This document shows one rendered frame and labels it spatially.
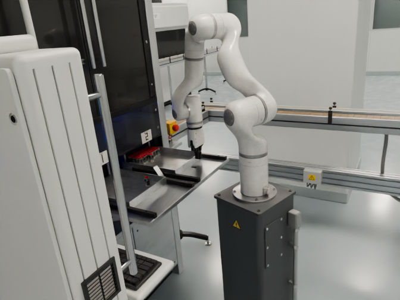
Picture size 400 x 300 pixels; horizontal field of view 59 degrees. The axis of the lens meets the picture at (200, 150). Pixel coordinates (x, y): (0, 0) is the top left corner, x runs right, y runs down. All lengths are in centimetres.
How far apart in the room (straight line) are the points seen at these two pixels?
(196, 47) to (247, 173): 61
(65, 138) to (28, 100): 12
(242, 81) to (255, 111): 14
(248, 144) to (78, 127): 75
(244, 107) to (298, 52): 173
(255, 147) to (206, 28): 51
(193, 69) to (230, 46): 28
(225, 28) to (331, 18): 155
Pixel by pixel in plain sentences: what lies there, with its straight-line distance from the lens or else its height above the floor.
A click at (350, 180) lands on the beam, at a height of 50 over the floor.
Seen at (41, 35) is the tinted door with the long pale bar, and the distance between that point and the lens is 150.
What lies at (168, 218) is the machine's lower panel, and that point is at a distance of 222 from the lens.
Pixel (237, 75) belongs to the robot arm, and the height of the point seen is 137.
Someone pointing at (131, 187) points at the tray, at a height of 88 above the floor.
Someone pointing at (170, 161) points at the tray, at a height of 88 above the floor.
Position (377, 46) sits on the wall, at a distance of 950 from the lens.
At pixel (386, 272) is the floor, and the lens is 262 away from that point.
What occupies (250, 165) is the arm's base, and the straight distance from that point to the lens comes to 144.
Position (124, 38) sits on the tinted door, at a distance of 181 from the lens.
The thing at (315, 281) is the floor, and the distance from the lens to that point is 245.
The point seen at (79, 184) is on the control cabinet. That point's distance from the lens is 88.
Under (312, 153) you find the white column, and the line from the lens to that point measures 319.
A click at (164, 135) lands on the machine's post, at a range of 205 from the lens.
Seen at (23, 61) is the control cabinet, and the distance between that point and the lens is 77.
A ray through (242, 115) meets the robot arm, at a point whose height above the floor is 124.
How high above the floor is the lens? 158
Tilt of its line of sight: 20 degrees down
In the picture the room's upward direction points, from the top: 5 degrees counter-clockwise
